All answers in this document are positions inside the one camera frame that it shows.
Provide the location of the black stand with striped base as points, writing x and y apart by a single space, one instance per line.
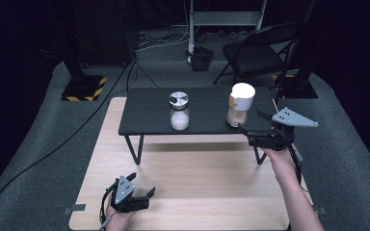
82 86
297 88

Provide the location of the black metal shelf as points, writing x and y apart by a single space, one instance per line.
147 112

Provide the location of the person's right hand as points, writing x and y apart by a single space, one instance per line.
282 160

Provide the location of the person's left hand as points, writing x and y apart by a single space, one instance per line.
118 216

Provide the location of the silver-lidded glass seasoning jar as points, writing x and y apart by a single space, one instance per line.
179 122

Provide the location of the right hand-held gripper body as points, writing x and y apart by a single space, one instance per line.
269 139

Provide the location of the black folding chair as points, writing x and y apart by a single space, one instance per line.
253 57

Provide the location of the white-lidded glass seasoning jar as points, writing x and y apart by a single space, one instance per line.
242 96

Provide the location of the black bag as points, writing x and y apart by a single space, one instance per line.
201 59

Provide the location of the grey tape strip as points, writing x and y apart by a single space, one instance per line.
75 208
320 211

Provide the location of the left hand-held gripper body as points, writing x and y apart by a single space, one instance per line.
125 199

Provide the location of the white metal stand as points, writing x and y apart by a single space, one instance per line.
224 18

